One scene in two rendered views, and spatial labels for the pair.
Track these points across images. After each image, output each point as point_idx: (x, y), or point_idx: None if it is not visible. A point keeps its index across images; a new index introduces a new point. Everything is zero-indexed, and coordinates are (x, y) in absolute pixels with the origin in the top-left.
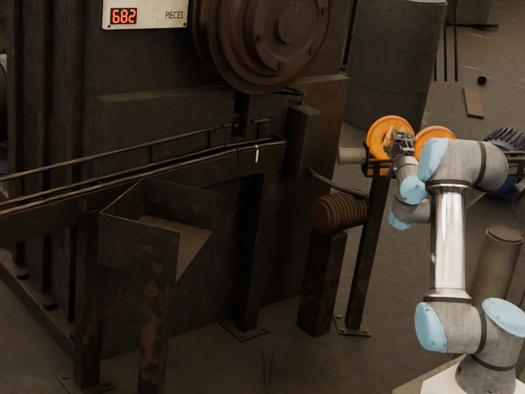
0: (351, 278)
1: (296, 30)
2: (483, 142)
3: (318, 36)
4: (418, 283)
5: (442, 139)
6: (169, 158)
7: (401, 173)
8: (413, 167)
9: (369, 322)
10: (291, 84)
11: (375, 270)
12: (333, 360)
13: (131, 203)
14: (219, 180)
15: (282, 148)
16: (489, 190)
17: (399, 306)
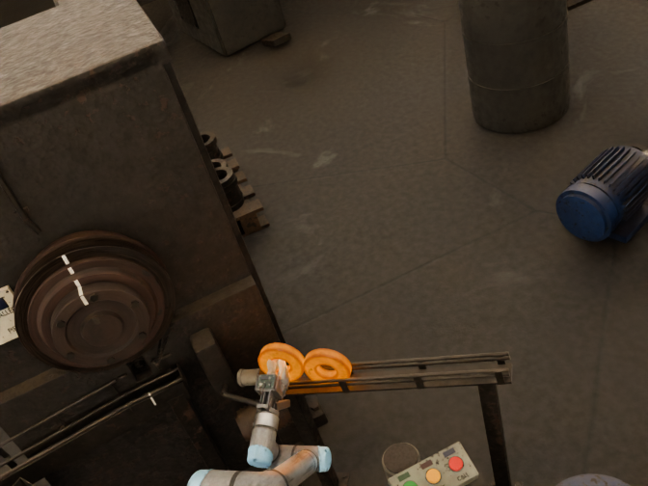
0: (364, 410)
1: (109, 333)
2: (234, 482)
3: (142, 322)
4: (432, 411)
5: (197, 481)
6: (79, 416)
7: (251, 438)
8: (260, 431)
9: (353, 478)
10: (180, 318)
11: (394, 394)
12: None
13: None
14: (121, 431)
15: (180, 385)
16: None
17: None
